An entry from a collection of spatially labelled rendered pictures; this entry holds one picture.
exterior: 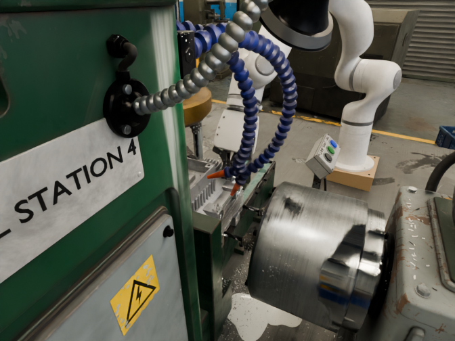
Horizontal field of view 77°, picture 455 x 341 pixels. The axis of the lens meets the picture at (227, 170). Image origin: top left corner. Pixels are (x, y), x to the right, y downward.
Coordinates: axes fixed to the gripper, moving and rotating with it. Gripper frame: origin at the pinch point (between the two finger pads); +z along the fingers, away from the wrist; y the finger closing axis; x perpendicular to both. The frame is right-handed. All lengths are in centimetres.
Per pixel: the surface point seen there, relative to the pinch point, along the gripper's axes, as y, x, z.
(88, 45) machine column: -12, 55, -9
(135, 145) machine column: -12, 50, -4
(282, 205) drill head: -18.1, 15.6, 2.3
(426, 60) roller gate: -117, -610, -269
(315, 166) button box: -18.3, -21.7, -6.5
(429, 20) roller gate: -101, -575, -331
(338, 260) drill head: -29.2, 18.7, 7.8
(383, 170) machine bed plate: -42, -81, -12
